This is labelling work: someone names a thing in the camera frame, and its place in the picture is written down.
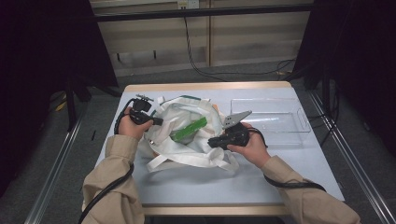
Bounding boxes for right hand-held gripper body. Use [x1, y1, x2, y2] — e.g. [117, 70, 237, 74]
[221, 109, 253, 147]

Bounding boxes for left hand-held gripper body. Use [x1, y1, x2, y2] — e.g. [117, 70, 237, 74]
[129, 94, 155, 126]

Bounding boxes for white and green tote bag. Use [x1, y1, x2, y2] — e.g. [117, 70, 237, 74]
[138, 94, 241, 174]

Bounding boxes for person's left hand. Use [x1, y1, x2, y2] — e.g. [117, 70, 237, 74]
[118, 106, 154, 142]

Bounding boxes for person's right hand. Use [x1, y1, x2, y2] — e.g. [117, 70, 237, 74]
[226, 121, 272, 169]

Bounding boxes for clear plastic box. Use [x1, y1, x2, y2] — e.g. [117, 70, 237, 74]
[230, 97, 312, 147]

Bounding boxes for light blue table mat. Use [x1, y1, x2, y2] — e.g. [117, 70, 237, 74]
[94, 87, 346, 207]

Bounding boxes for black metal stand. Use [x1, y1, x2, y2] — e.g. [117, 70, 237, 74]
[64, 77, 79, 133]

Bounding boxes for black curtain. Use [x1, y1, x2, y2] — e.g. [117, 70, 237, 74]
[292, 0, 396, 158]
[0, 0, 120, 198]

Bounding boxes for black horizontal bar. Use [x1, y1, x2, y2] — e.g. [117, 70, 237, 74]
[92, 4, 313, 22]

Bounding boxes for black wall cable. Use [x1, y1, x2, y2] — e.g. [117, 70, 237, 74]
[183, 17, 297, 82]

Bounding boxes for right hand-held gripper black cable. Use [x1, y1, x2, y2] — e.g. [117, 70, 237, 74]
[247, 126, 327, 193]

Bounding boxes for hand-held gripper black cable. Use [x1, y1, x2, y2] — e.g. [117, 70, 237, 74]
[78, 97, 139, 224]
[247, 126, 327, 193]

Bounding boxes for left hand-held gripper black cable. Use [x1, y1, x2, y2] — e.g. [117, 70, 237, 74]
[78, 97, 139, 224]

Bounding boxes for black floor cables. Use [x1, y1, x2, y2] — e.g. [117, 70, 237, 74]
[307, 80, 341, 147]

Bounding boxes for metal floor rail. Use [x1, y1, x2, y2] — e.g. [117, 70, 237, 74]
[307, 91, 396, 224]
[24, 102, 91, 224]

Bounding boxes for white wall socket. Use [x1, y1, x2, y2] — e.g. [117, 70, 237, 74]
[177, 0, 200, 9]

